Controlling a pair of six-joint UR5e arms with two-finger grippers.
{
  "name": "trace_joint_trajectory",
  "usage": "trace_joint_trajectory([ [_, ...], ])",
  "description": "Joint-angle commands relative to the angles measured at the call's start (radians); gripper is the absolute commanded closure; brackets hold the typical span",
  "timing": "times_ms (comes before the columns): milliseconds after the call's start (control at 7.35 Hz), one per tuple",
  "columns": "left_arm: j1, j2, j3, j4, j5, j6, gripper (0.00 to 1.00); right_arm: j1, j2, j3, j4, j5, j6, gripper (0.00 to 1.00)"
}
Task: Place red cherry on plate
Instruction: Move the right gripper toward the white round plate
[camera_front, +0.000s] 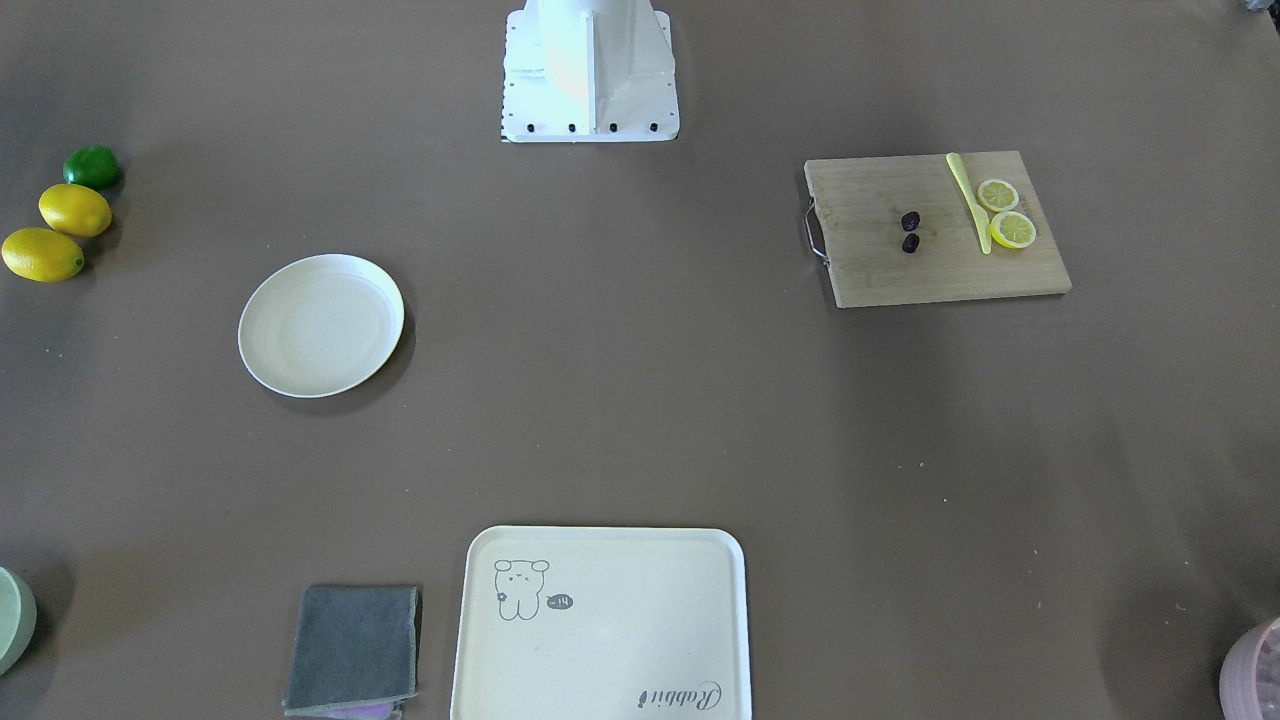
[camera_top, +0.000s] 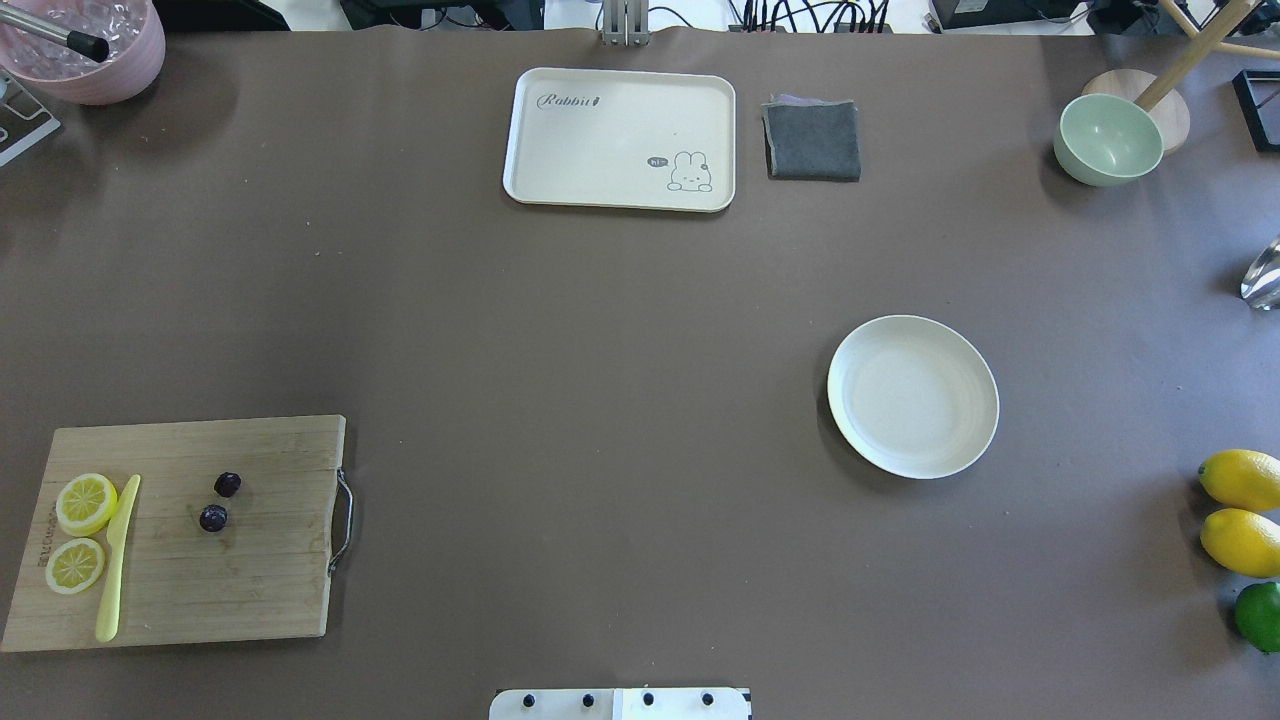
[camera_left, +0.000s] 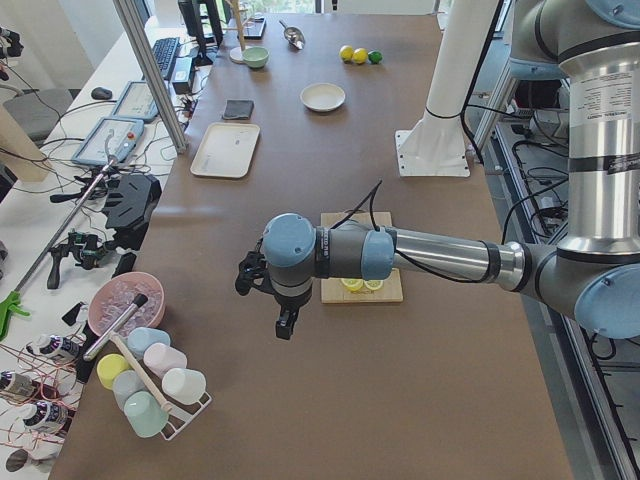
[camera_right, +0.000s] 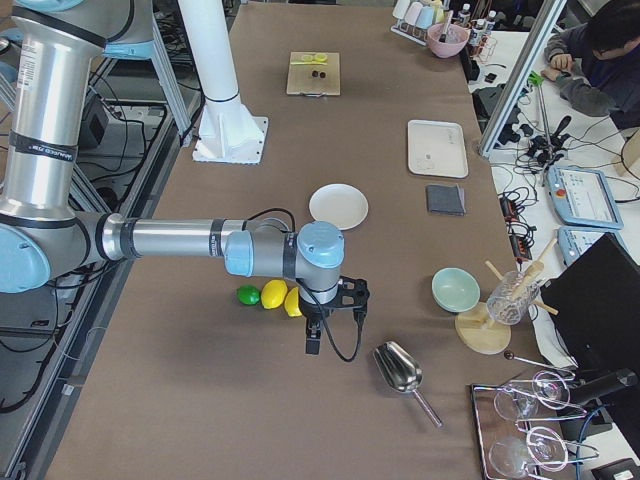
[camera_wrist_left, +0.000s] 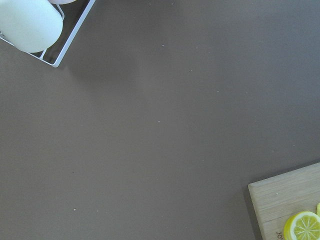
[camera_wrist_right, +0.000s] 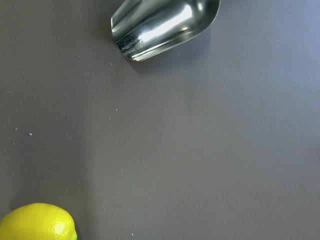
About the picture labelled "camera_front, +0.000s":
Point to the wooden cutting board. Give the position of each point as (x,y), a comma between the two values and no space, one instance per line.
(854,228)

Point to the lower lemon slice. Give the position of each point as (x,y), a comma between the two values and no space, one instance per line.
(1012,230)

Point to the yellow plastic knife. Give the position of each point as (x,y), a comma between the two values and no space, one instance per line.
(980,216)

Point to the upper lemon slice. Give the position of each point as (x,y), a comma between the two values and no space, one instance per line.
(997,195)

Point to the green lime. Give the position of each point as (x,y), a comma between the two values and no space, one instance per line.
(92,166)

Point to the lemon slice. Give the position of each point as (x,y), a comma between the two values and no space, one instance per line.
(1012,230)
(997,195)

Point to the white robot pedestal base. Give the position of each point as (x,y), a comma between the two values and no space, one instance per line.
(589,72)

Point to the mint green bowl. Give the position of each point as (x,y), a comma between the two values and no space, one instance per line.
(18,618)

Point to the cream rabbit tray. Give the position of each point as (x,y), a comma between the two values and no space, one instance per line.
(603,623)

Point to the grey folded cloth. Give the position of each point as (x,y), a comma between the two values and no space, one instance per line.
(355,652)

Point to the cream round plate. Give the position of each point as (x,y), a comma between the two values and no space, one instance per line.
(320,326)

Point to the pink bowl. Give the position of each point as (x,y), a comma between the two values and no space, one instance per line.
(1249,675)

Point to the yellow lemon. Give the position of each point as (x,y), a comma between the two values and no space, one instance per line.
(42,255)
(75,210)

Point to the yellow lemon middle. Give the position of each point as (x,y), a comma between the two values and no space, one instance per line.
(75,210)

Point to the yellow lemon outer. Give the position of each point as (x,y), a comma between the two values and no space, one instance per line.
(42,255)

